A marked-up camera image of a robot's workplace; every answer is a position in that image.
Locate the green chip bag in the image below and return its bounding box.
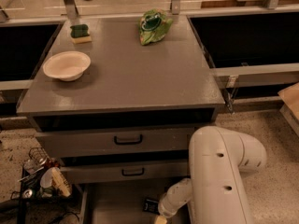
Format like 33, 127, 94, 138
138, 8, 173, 46

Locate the grey drawer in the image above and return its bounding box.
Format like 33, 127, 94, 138
80, 178, 192, 224
36, 127, 197, 158
61, 159, 189, 184

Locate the grey drawer cabinet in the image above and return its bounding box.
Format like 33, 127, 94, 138
16, 15, 225, 185

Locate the grey middle drawer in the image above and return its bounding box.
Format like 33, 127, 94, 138
61, 159, 189, 184

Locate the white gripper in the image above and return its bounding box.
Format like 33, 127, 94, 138
154, 194, 179, 224

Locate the white paper bowl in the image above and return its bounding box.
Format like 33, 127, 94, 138
43, 51, 91, 81

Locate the brown cardboard box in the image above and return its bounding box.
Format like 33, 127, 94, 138
278, 83, 299, 121

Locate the green yellow sponge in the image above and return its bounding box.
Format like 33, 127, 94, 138
70, 24, 92, 44

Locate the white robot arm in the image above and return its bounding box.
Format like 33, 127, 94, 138
154, 126, 267, 224

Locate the grey bottom drawer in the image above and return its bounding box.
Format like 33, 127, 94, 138
80, 178, 192, 224

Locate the cream box in rack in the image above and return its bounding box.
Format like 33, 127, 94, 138
51, 167, 72, 197

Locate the grey top drawer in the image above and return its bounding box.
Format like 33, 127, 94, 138
36, 127, 197, 158

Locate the dark rxbar blueberry packet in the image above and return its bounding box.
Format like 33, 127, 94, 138
143, 198, 159, 215

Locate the white cup in rack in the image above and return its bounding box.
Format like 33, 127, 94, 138
40, 167, 55, 189

